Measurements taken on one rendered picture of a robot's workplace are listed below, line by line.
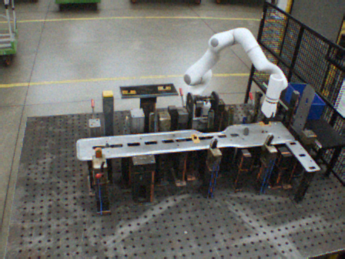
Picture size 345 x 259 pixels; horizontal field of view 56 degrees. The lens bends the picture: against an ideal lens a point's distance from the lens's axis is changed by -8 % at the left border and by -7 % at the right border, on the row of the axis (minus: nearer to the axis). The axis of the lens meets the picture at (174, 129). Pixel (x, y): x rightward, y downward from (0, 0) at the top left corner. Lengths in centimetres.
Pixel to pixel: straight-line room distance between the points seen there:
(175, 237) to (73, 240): 56
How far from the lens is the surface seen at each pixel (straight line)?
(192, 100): 216
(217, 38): 219
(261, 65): 211
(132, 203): 210
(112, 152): 198
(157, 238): 194
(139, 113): 210
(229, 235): 202
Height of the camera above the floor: 226
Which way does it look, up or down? 35 degrees down
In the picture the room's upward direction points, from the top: 6 degrees clockwise
